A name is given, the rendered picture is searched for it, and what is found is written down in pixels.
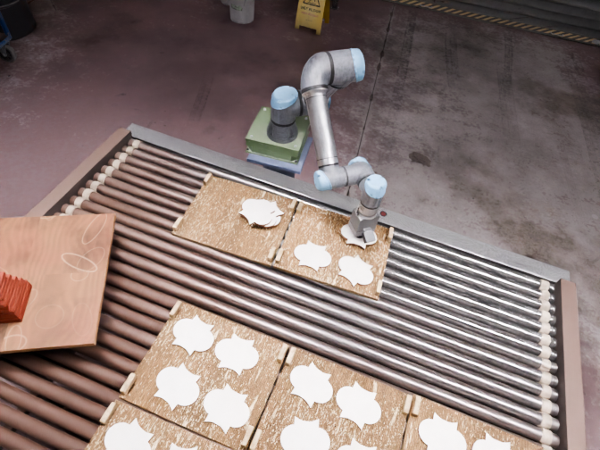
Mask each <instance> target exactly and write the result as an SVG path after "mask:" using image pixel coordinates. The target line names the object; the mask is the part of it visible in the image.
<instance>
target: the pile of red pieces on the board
mask: <svg viewBox="0 0 600 450"><path fill-rule="evenodd" d="M31 289H32V285H31V284H30V283H29V282H28V281H27V280H26V279H22V278H17V277H16V276H12V275H11V274H6V273H5V272H4V271H0V323H10V322H22V319H23V316H24V313H25V310H26V307H27V303H28V301H29V295H30V291H31Z"/></svg>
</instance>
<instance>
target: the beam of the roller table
mask: <svg viewBox="0 0 600 450"><path fill-rule="evenodd" d="M126 129H128V130H130V131H131V134H132V137H133V139H135V140H136V139H137V140H139V141H142V142H143V143H146V144H148V145H150V146H155V147H158V148H161V149H163V150H166V151H169V152H171V153H174V154H178V155H181V156H184V157H187V158H189V159H192V160H195V161H197V162H200V163H204V164H207V165H210V166H212V167H215V168H218V169H221V170H223V171H227V172H230V173H233V174H236V175H238V176H241V177H244V178H246V179H250V180H253V181H256V182H259V183H262V184H264V185H267V186H270V187H272V188H276V189H279V190H282V191H285V192H288V193H290V194H293V195H295V196H300V197H302V198H305V199H308V200H311V201H314V202H316V203H319V204H323V205H326V206H328V207H331V208H334V209H337V210H339V211H342V212H345V213H349V214H352V212H353V209H354V208H356V207H358V205H359V203H360V200H358V199H355V198H352V197H350V196H345V195H342V194H339V193H337V192H334V191H331V190H324V191H320V190H318V189H317V187H316V186H315V185H313V184H310V183H308V182H305V181H302V180H300V179H295V178H292V177H289V176H287V175H284V174H281V173H278V172H276V171H271V170H268V169H265V168H263V167H260V166H257V165H255V164H252V163H250V162H245V161H242V160H239V159H237V158H234V157H231V156H228V155H225V154H221V153H218V152H215V151H213V150H210V149H207V148H205V147H202V146H198V145H195V144H192V143H189V142H187V141H184V140H181V139H178V138H175V137H171V136H168V135H165V134H163V133H160V132H157V131H155V130H152V129H148V128H145V127H142V126H139V125H137V124H134V123H132V124H131V125H130V126H128V127H127V128H126ZM381 211H384V212H386V213H387V216H385V217H383V216H381V215H380V214H379V220H378V224H380V225H383V226H386V227H389V228H390V227H392V228H394V229H395V230H398V231H401V232H403V233H406V234H409V235H412V236H415V237H417V238H421V239H424V240H427V241H429V242H432V243H435V244H438V245H441V246H444V247H447V248H450V249H453V250H455V251H458V252H461V253H464V254H468V255H470V256H473V257H476V258H479V259H481V260H484V261H487V262H490V263H493V264H496V265H499V266H502V267H505V268H507V269H510V270H513V271H517V272H519V273H522V274H525V275H528V276H530V277H533V278H536V279H543V280H545V281H548V282H549V283H551V284H555V283H556V282H557V281H558V280H559V279H566V280H568V281H570V272H569V271H566V270H563V269H561V268H558V267H555V266H553V265H550V264H547V263H544V262H540V261H537V260H534V259H531V258H528V257H526V256H523V255H520V254H516V253H513V252H511V251H508V250H505V249H503V248H500V247H497V246H492V245H490V244H487V243H484V242H481V241H478V240H476V239H473V238H470V237H466V236H463V235H461V234H458V233H455V232H453V231H450V230H447V229H442V228H440V227H437V226H434V225H431V224H428V223H426V222H423V221H418V220H415V219H413V218H410V217H408V216H405V215H402V214H400V213H397V212H392V211H389V210H387V209H384V208H381V207H380V208H379V210H378V213H380V212H381Z"/></svg>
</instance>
